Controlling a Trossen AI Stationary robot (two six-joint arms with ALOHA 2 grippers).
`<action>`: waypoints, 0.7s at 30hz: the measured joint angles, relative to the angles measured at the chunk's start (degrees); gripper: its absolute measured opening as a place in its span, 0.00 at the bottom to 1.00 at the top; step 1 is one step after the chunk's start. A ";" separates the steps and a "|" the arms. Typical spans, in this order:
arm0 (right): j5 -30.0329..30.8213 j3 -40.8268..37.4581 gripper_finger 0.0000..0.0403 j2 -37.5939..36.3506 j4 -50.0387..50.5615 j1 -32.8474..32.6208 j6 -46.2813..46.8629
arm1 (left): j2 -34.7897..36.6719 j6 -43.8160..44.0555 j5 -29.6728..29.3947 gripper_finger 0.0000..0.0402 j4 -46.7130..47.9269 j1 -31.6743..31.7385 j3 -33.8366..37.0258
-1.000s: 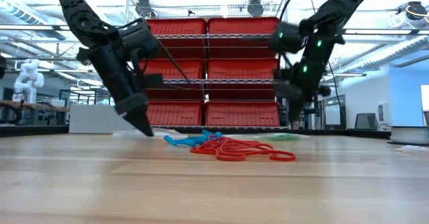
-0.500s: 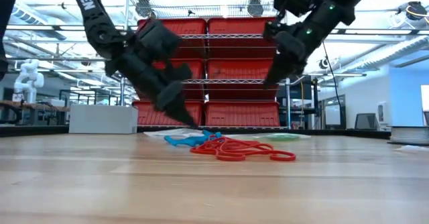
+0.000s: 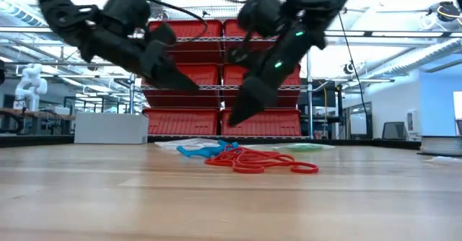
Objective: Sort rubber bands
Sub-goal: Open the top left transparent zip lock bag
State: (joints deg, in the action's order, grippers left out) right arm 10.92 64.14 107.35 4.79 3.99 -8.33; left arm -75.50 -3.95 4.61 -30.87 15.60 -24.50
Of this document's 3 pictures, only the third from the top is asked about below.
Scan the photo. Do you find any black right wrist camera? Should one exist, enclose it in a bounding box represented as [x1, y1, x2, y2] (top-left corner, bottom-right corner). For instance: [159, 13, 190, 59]
[225, 31, 253, 67]

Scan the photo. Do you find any black aluminium table frame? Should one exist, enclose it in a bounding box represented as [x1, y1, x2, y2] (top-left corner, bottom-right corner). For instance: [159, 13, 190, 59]
[0, 134, 422, 150]

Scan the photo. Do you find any wooden workbench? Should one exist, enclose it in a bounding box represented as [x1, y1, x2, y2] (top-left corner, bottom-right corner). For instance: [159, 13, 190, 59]
[0, 107, 76, 136]

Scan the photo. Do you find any silver ventilation duct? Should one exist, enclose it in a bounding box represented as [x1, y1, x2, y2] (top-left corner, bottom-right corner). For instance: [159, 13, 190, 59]
[371, 38, 462, 76]

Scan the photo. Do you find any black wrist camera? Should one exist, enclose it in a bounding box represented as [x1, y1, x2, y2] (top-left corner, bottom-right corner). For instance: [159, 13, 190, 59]
[149, 22, 178, 48]
[225, 31, 253, 67]

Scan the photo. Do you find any black upright stand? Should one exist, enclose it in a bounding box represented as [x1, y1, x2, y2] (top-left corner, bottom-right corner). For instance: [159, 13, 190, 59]
[335, 83, 344, 140]

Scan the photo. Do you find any black hose loop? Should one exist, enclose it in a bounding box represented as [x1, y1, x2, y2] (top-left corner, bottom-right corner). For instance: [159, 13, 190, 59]
[0, 109, 26, 136]

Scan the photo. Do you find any white cardboard box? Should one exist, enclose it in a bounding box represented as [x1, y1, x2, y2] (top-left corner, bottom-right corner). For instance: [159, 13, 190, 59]
[74, 111, 149, 145]

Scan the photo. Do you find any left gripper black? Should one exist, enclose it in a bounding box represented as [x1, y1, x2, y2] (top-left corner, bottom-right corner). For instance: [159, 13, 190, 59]
[81, 27, 201, 92]

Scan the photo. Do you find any dark office chair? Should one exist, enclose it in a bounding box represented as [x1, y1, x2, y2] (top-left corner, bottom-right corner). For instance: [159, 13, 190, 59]
[381, 121, 408, 141]

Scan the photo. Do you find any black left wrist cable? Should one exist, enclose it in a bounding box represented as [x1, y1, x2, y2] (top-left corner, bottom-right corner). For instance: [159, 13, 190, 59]
[144, 0, 209, 38]

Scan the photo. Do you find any yellow hanging cable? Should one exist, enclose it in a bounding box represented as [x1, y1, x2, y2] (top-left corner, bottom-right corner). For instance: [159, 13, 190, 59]
[322, 85, 328, 126]

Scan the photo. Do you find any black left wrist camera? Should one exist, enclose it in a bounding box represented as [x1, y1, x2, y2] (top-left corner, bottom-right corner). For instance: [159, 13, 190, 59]
[149, 22, 178, 48]

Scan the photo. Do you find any chrome wire shelf rack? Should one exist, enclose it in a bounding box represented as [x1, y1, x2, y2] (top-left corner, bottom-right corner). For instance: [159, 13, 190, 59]
[128, 0, 315, 141]

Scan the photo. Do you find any white framed board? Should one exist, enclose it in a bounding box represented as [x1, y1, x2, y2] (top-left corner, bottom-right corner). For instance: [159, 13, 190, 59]
[348, 102, 373, 140]

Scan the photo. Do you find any white wall dispenser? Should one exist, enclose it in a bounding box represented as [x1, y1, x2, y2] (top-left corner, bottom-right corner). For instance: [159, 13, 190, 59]
[406, 109, 422, 136]

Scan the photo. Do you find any dark monitor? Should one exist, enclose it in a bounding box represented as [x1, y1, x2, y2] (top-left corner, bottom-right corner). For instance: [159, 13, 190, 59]
[297, 88, 337, 108]

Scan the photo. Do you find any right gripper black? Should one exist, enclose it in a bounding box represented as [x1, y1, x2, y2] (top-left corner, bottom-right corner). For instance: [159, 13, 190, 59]
[227, 20, 326, 128]

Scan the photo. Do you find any ceiling cable reel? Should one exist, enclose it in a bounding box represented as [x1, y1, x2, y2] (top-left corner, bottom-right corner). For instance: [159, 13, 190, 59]
[418, 1, 462, 32]

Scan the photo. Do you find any green rubber band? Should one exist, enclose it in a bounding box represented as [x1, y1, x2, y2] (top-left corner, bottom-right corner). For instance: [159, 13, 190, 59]
[283, 143, 328, 152]

